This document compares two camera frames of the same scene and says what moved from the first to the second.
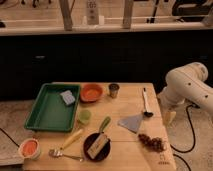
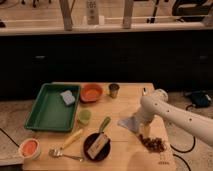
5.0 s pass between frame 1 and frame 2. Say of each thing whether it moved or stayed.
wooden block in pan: stayed
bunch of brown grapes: stayed
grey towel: stayed
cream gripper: moved
